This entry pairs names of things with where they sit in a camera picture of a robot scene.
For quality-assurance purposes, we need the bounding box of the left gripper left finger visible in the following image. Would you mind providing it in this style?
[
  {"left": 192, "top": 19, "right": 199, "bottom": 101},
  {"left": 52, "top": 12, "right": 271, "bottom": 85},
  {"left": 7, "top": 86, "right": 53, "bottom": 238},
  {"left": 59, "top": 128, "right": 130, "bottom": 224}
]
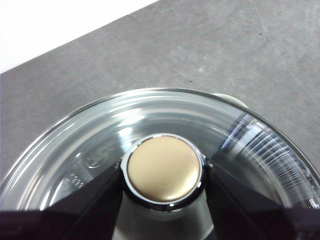
[{"left": 0, "top": 162, "right": 125, "bottom": 240}]

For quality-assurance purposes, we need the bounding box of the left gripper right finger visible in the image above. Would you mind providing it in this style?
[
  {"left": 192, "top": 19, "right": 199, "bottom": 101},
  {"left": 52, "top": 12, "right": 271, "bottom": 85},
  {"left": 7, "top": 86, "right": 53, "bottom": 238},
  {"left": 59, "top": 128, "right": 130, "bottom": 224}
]
[{"left": 204, "top": 161, "right": 320, "bottom": 240}]

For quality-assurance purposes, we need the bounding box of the glass lid with green knob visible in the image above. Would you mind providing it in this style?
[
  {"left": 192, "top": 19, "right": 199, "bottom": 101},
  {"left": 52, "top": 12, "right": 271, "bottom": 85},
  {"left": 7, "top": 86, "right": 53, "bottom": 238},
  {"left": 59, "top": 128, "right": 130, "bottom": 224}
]
[{"left": 0, "top": 87, "right": 320, "bottom": 240}]

